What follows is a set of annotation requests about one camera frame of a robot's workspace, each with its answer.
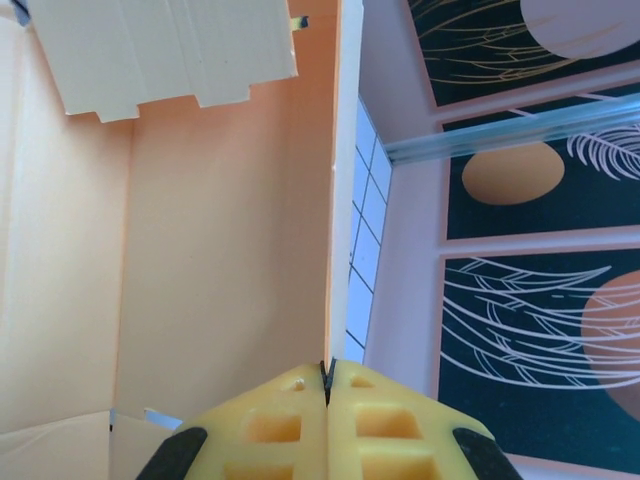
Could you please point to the yellow paper box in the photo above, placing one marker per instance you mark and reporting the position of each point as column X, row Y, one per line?
column 200, row 225

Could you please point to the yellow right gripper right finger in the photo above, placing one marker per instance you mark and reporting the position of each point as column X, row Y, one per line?
column 345, row 450

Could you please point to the aluminium left corner post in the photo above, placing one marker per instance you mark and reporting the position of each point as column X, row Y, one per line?
column 500, row 137

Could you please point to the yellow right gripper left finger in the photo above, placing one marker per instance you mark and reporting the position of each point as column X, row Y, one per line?
column 310, row 450

